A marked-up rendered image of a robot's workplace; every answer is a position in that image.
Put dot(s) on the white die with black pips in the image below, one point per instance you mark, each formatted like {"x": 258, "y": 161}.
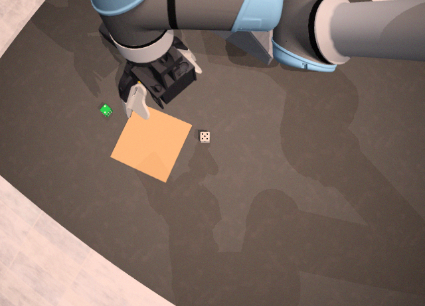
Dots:
{"x": 205, "y": 137}

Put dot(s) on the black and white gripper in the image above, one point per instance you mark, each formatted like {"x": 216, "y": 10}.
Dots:
{"x": 167, "y": 87}

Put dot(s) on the green die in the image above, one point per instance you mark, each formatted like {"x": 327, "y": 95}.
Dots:
{"x": 106, "y": 110}

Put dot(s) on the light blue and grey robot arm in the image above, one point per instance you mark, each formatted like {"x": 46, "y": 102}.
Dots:
{"x": 310, "y": 34}

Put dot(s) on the orange flat mat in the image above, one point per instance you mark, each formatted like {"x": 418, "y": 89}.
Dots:
{"x": 151, "y": 146}

